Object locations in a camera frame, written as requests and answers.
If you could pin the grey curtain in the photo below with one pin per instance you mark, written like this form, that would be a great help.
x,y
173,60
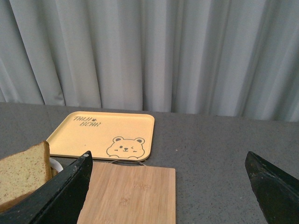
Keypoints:
x,y
213,57

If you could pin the bread slice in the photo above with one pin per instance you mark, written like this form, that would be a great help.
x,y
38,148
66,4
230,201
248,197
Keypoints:
x,y
54,172
23,173

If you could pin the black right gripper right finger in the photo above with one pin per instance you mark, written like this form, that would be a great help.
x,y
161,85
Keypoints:
x,y
276,191

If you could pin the bamboo cutting board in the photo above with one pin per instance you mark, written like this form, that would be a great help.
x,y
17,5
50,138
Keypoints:
x,y
121,194

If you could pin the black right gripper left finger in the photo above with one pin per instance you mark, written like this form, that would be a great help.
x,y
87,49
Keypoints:
x,y
58,201

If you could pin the yellow bear tray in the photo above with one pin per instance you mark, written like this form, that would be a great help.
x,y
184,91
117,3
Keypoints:
x,y
108,135

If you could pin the white round plate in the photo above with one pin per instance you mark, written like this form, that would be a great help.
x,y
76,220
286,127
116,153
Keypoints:
x,y
56,165

